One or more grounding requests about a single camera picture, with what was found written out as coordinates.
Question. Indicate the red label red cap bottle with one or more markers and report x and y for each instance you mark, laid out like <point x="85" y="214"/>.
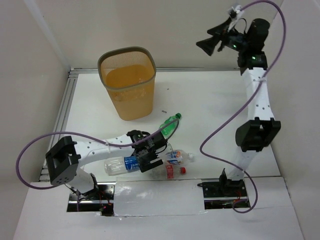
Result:
<point x="167" y="172"/>

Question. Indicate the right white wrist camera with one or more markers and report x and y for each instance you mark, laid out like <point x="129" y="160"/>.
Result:
<point x="235" y="13"/>

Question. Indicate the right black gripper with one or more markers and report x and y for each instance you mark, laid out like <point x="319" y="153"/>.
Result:
<point x="208" y="45"/>

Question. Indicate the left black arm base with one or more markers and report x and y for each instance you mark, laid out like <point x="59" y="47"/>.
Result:
<point x="102" y="202"/>

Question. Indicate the blue label plastic bottle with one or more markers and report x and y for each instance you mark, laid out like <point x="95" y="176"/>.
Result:
<point x="121" y="165"/>

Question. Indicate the white taped cover plate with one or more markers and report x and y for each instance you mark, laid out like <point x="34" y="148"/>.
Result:
<point x="158" y="198"/>

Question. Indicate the green plastic bottle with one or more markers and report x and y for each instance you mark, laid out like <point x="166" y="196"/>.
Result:
<point x="168" y="129"/>

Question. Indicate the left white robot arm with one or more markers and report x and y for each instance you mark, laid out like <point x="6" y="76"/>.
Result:
<point x="65" y="160"/>

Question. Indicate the clear bottle white cap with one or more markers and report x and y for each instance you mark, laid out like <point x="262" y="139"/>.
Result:
<point x="130" y="92"/>

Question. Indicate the orange mesh waste bin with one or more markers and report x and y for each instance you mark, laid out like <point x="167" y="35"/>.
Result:
<point x="128" y="75"/>

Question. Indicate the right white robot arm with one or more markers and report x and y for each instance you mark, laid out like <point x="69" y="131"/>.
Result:
<point x="261" y="127"/>

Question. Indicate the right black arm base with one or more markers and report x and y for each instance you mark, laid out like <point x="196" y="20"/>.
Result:
<point x="217" y="197"/>

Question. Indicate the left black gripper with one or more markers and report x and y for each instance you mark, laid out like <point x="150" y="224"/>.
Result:
<point x="146" y="157"/>

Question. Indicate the aluminium frame rail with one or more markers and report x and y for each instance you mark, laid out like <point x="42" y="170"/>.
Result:
<point x="205" y="99"/>

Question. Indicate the white orange label bottle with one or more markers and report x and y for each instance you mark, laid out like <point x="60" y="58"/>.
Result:
<point x="176" y="157"/>

